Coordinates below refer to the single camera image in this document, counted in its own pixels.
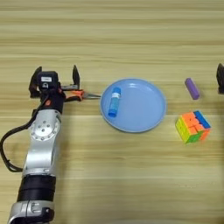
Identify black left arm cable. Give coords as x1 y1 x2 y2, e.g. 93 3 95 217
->
0 99 49 173

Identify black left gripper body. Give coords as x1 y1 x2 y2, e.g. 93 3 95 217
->
38 83 81 114

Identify blue glue stick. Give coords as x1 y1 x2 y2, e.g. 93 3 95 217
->
108 87 122 118

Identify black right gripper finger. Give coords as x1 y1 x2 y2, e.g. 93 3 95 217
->
216 63 224 95

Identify purple cylinder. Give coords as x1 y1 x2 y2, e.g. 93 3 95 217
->
184 77 201 101

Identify light blue round plate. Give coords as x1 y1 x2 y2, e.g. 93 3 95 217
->
100 78 168 134

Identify orange black needle-nose pliers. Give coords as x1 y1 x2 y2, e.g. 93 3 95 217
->
62 88 102 102

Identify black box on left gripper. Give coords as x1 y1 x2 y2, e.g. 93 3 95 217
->
36 70 60 90

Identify multicoloured puzzle cube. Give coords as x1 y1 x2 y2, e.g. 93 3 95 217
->
175 109 212 144

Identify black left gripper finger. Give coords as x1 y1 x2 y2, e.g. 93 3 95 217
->
28 66 43 99
72 64 81 89

